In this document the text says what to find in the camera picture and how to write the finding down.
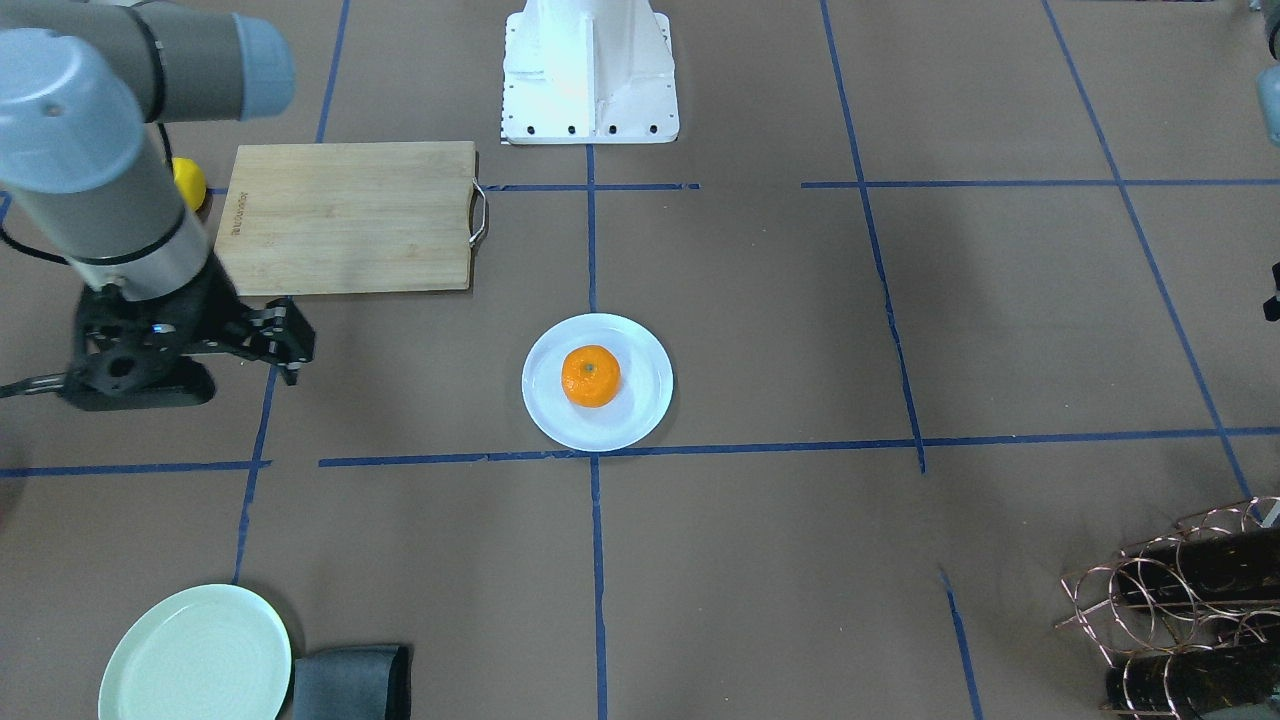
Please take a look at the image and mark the dark wine bottle upper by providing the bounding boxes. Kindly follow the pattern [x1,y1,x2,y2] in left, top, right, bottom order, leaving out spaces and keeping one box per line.
[1115,527,1279,611]

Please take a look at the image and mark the upper yellow lemon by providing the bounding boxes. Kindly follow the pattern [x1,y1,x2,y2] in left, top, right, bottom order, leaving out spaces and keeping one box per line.
[172,158,210,211]

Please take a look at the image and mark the grey folded cloth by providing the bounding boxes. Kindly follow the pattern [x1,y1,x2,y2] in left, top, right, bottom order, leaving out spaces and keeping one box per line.
[292,644,412,719]

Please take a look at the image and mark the orange mandarin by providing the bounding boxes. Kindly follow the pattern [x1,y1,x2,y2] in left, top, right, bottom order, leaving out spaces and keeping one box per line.
[559,345,623,407]

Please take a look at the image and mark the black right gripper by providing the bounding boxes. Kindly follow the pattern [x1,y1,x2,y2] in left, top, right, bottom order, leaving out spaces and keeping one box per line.
[60,256,316,413]

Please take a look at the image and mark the bamboo cutting board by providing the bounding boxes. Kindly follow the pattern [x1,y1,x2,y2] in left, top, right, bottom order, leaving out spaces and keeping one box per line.
[214,141,488,297]

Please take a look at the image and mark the dark wine bottle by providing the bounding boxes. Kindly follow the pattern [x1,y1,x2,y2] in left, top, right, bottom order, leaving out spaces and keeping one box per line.
[1105,644,1279,719]
[1115,527,1279,611]

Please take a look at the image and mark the light green plate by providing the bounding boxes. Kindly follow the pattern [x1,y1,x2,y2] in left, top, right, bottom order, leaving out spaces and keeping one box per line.
[97,584,293,719]

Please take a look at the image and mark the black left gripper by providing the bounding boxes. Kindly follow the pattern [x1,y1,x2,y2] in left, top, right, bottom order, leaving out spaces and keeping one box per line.
[1263,263,1280,322]

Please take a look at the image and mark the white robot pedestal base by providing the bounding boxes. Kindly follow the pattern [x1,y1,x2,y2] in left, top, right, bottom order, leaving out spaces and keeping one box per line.
[500,1,681,146]

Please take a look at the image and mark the dark wine bottle lower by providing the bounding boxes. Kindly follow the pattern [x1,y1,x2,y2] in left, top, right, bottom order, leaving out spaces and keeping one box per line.
[1105,644,1279,719]

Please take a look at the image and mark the copper wire wine rack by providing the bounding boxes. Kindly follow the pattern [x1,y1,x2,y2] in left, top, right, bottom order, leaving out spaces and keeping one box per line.
[1060,496,1279,719]

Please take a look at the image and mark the light blue plate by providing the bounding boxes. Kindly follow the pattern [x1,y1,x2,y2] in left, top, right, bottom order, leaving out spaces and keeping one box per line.
[521,313,675,454]

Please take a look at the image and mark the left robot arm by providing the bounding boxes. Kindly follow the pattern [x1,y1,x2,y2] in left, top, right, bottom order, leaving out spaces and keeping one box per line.
[1248,1,1279,149]

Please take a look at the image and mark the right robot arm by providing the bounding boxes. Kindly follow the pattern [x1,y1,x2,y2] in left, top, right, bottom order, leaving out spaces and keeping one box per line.
[1,1,316,413]

